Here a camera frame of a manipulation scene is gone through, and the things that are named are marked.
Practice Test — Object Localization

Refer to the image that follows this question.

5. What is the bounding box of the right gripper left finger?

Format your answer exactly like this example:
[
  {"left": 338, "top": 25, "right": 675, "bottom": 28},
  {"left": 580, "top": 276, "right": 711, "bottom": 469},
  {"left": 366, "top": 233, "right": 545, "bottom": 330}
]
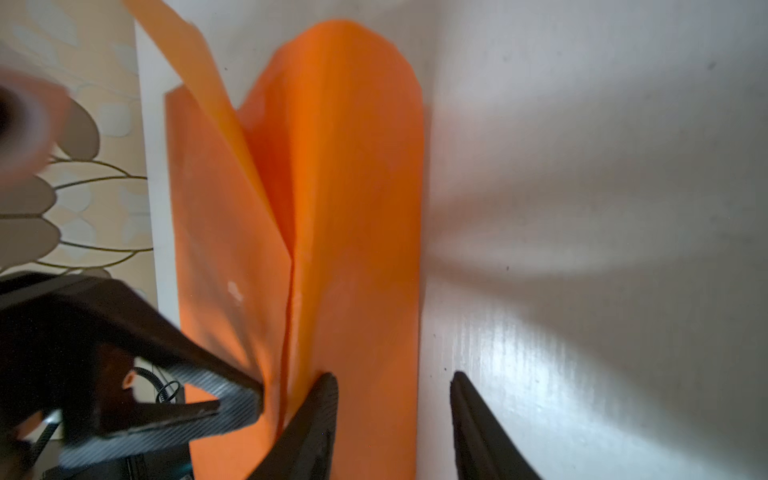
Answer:
[{"left": 249, "top": 372, "right": 339, "bottom": 480}]

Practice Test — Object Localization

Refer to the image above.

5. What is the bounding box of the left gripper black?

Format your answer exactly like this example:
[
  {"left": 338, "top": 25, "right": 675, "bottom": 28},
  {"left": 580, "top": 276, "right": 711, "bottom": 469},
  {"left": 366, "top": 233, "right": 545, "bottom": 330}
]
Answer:
[{"left": 1, "top": 272, "right": 264, "bottom": 479}]

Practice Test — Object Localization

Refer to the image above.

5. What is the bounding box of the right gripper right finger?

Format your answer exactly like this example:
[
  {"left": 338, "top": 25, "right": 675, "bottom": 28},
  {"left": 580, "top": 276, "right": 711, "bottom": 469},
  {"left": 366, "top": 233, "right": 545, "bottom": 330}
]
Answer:
[{"left": 450, "top": 371, "right": 541, "bottom": 480}]

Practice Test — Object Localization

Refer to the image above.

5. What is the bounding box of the orange wrapping paper sheet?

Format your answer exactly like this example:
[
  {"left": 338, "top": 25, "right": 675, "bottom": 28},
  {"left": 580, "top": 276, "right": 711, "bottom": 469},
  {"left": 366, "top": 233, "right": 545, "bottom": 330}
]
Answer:
[{"left": 127, "top": 1, "right": 425, "bottom": 479}]

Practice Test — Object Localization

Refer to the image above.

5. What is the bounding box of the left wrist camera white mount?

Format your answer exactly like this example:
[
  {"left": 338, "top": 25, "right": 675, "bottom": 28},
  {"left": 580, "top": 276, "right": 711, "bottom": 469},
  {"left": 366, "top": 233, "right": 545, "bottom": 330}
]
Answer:
[{"left": 1, "top": 66, "right": 70, "bottom": 188}]

